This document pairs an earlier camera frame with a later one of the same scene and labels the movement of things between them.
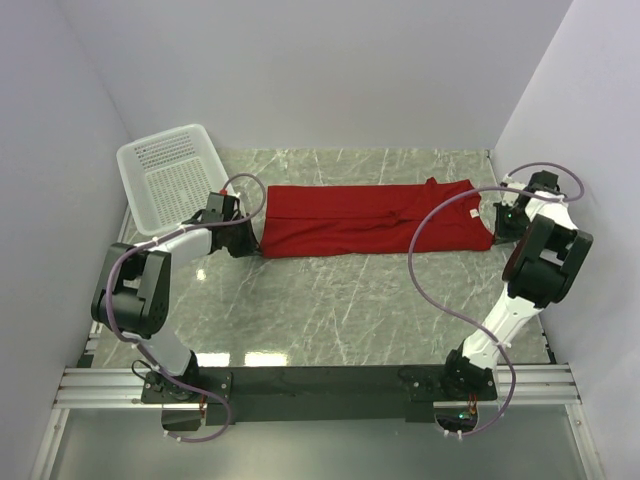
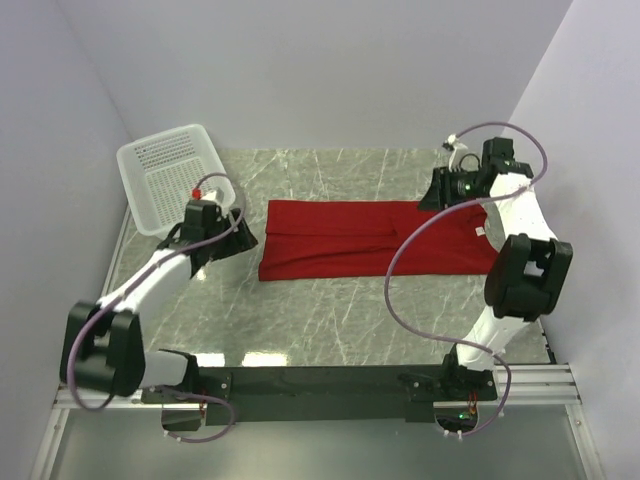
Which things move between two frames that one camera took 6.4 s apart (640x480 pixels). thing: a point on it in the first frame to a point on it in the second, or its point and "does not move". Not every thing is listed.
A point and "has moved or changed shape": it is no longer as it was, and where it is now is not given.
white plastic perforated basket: [168, 179] does not move
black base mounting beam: [362, 394] does not move
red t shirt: [336, 220] has moved or changed shape
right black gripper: [502, 234] to [440, 191]
